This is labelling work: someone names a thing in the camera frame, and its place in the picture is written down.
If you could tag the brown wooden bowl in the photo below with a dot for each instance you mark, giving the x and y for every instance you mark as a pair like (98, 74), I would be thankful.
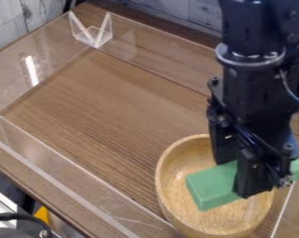
(229, 221)

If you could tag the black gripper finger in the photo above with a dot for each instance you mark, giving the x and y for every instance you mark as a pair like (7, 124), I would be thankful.
(261, 171)

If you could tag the yellow and black device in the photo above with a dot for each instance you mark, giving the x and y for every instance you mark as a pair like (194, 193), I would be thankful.
(41, 218)

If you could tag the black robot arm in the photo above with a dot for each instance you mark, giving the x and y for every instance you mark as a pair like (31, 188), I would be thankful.
(257, 26)

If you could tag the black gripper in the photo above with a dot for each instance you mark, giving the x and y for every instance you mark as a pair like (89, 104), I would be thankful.
(253, 100)

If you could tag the green rectangular block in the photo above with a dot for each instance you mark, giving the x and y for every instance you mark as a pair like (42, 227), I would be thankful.
(210, 186)

